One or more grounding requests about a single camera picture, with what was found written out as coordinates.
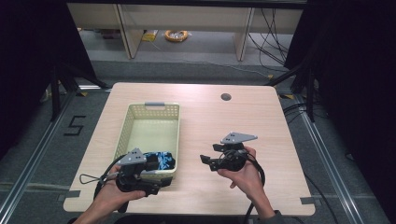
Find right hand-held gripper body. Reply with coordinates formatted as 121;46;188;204
217;132;259;173

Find black metal stand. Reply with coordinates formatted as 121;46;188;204
264;61;316;123
49;61;110;122

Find person's right hand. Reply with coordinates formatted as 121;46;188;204
217;147;266;203

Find pale yellow plastic basket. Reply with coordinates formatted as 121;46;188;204
109;101;181;182

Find black floor cable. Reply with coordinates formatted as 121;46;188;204
303;173;341;224

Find right hand-held gripper cable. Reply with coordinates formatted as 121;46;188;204
243;153;267;224

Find white desk frame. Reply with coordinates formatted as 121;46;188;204
66;2;304;62

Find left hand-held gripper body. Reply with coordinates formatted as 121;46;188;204
115;147;163;197

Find bundle of black hanging cables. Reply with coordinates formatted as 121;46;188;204
247;7;291;67

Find yellow packet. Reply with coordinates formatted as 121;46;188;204
141;29;159;43

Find aluminium floor rail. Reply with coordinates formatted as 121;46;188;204
293;93;364;224
0;89;78;217

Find black floor cables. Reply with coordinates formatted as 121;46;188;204
281;102;312;120

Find person's left hand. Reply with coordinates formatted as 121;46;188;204
98;163;147;213

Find blue and black glove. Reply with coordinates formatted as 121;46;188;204
145;151;177;171

